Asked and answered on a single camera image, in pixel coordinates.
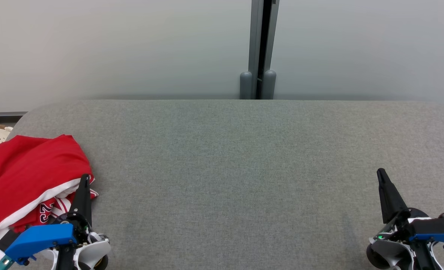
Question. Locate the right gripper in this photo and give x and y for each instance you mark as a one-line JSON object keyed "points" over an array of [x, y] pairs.
{"points": [[390, 247]]}

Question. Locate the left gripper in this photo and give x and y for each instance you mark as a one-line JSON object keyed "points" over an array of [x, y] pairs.
{"points": [[83, 229]]}

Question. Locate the red white basketball jersey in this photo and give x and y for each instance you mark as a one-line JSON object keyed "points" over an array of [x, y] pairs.
{"points": [[51, 212]]}

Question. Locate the red shorts white trim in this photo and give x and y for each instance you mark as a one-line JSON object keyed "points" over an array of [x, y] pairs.
{"points": [[30, 165]]}

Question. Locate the grey skirting board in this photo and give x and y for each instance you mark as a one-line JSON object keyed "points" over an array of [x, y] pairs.
{"points": [[4, 113]]}

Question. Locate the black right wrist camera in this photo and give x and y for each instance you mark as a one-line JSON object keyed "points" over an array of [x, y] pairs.
{"points": [[435, 225]]}

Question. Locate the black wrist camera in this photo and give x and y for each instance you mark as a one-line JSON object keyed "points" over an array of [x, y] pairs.
{"points": [[435, 225], [7, 240]]}

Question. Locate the blue left camera mount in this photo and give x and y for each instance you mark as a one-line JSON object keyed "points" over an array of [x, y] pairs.
{"points": [[41, 238]]}

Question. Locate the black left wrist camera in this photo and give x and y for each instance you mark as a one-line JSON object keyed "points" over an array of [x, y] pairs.
{"points": [[7, 240]]}

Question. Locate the grey cylindrical post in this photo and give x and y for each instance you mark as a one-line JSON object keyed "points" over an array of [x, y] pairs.
{"points": [[246, 85], [269, 84]]}

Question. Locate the grey metal door frame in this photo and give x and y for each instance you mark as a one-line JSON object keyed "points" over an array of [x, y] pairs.
{"points": [[263, 33]]}

